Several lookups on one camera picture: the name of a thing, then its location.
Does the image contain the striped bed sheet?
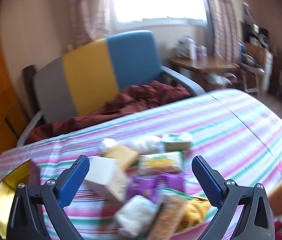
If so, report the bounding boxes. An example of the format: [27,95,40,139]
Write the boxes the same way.
[0,89,282,240]

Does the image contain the cluttered wooden shelf unit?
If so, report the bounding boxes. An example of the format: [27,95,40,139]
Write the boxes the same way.
[239,2,274,98]

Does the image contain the bright window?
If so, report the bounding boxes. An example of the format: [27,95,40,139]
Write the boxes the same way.
[103,0,208,23]

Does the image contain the white plastic bag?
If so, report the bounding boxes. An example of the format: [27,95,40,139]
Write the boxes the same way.
[130,135,164,155]

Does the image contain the pink patterned curtain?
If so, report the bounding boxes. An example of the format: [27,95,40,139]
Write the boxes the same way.
[202,0,241,61]
[69,0,118,46]

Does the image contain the orange sponge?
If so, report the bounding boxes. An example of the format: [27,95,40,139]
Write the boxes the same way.
[268,177,282,216]

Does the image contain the green box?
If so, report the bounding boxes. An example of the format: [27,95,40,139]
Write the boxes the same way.
[161,132,194,152]

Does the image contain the brown snack packet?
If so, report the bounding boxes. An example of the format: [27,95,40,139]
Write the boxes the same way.
[147,188,189,240]

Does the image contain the red cloth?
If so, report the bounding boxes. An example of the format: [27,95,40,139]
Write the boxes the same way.
[273,219,282,240]

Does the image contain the purple snack packet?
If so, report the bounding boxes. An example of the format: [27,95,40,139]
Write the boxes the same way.
[125,173,186,202]

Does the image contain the white carton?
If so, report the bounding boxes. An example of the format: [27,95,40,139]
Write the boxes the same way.
[83,156,129,203]

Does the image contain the white yellow snack packet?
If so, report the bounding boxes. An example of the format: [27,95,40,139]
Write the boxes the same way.
[138,151,184,175]

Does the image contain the dark wooden post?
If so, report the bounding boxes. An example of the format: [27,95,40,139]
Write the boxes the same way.
[23,64,37,101]

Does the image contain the white cardboard box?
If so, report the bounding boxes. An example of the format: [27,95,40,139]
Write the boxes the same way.
[176,36,197,60]

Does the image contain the wooden desk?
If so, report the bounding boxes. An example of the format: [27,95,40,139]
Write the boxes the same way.
[170,56,240,91]

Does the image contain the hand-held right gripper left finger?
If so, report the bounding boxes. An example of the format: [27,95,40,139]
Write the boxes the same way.
[6,155,91,240]

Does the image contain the maroon blanket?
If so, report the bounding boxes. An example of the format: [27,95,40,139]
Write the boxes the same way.
[27,80,193,144]

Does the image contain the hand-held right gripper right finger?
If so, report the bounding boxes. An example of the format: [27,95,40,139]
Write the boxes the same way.
[192,155,276,240]

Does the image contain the yellow sponge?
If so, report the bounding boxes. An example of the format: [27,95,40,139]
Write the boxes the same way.
[105,145,139,171]

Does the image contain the white tissue packet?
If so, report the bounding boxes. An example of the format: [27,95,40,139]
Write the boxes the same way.
[115,195,159,238]

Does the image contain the small pink tub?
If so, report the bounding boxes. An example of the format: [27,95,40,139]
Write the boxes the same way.
[197,45,208,58]

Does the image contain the grey yellow blue armchair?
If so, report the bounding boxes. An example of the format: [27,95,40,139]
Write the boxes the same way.
[16,30,206,147]

